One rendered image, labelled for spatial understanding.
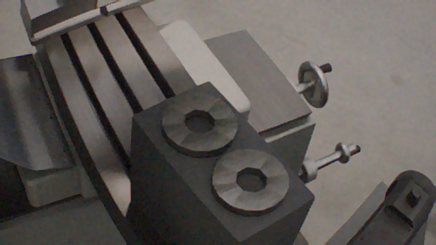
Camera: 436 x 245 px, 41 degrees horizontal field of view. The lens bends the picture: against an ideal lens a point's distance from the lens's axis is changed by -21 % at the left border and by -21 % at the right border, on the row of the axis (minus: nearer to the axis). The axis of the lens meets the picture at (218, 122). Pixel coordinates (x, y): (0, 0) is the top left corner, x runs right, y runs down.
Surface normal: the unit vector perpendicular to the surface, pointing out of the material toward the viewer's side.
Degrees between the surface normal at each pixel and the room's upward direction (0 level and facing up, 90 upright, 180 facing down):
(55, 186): 90
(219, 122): 0
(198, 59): 0
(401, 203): 0
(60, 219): 90
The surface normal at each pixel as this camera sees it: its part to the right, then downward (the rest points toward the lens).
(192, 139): 0.12, -0.65
